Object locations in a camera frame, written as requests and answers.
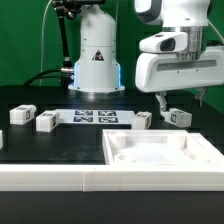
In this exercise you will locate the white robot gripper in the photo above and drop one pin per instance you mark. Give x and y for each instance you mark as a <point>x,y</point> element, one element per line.
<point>163,72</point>

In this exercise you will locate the white square table top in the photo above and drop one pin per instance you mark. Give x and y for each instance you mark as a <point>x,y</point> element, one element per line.
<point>159,147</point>

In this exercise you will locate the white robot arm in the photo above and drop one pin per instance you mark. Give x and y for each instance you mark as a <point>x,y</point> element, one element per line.
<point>183,22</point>

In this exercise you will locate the white marker tag sheet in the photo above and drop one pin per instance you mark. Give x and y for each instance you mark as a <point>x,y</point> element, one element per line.
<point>78,116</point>

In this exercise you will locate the white part at left edge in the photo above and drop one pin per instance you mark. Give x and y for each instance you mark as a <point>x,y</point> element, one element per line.
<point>1,139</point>

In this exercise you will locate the white L-shaped obstacle fence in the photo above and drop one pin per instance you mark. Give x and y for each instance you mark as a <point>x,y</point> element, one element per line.
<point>127,177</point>

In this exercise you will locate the black camera stand pole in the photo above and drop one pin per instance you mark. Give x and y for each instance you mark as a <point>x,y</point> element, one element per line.
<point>69,9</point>

